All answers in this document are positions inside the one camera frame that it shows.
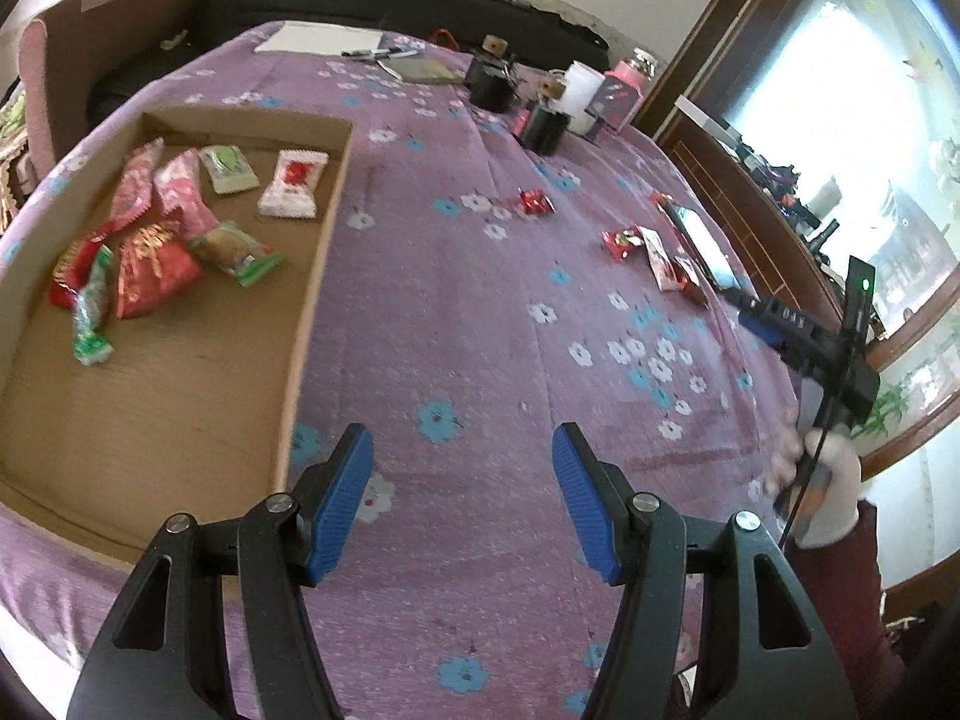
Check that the small red candy packet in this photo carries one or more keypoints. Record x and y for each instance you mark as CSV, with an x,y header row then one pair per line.
x,y
535,202

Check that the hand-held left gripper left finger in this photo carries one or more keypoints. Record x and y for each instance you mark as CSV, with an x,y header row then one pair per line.
x,y
341,502

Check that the white and red snack packet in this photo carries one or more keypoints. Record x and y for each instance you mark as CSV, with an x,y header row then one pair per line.
x,y
292,184

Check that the brown notebook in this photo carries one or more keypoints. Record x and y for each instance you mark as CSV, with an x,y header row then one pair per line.
x,y
424,71

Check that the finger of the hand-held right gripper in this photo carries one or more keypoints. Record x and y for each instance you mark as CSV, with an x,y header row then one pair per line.
x,y
761,330
742,298

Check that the black pen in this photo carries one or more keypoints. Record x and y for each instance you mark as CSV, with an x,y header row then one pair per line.
x,y
401,54
364,54

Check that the woven cushion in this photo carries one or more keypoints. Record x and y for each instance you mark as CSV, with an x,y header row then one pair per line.
x,y
13,150

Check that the white cup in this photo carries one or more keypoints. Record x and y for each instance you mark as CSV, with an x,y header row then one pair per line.
x,y
581,86

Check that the white paper sheet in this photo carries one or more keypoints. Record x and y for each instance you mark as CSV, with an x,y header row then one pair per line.
x,y
315,37

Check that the wooden cabinet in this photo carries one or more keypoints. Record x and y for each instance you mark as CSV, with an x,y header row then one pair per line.
x,y
720,157

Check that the large dark red snack packet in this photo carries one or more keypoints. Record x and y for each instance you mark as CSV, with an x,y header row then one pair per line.
x,y
154,270

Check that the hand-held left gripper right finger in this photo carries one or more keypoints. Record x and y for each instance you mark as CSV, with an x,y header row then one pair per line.
x,y
589,502

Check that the narrow green snack packet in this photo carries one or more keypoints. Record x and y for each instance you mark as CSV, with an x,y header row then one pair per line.
x,y
91,315

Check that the light green snack packet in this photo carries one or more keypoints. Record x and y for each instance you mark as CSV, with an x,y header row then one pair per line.
x,y
229,169

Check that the person's right hand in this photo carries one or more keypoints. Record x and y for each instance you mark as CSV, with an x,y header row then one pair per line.
x,y
836,480

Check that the dark red glossy snack packet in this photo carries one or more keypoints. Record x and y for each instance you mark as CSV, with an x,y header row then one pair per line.
x,y
690,281

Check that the clear white snack packet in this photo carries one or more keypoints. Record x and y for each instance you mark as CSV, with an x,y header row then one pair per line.
x,y
660,262

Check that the small red cartoon snack packet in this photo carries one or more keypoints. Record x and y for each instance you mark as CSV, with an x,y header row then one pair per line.
x,y
622,244

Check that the pink thermos bottle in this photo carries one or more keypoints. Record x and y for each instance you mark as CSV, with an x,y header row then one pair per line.
x,y
637,79

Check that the bright window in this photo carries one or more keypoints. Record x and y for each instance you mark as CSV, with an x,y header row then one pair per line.
x,y
847,127

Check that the red-brown chair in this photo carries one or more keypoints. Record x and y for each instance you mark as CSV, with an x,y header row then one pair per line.
x,y
97,37

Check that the red cartoon lady snack packet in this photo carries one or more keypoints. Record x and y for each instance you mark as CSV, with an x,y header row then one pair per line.
x,y
75,270

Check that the person's right forearm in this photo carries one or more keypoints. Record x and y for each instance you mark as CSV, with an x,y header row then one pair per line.
x,y
855,600

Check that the dark stand with pink strokes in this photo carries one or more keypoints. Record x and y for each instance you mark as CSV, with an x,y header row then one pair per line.
x,y
611,109

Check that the clear green pastry packet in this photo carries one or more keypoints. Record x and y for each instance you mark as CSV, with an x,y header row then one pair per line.
x,y
236,251

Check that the shallow cardboard box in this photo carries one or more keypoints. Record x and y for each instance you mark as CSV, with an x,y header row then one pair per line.
x,y
187,390

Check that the black canister with wooden knob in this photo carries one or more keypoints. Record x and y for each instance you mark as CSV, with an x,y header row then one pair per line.
x,y
541,127
489,82

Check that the small red object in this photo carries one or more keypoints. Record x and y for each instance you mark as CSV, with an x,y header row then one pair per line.
x,y
444,37

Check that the pink cartoon snack packet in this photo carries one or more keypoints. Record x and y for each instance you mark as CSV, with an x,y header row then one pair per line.
x,y
139,184
184,195

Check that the red packet under smartphone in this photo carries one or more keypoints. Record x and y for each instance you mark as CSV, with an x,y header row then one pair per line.
x,y
662,202

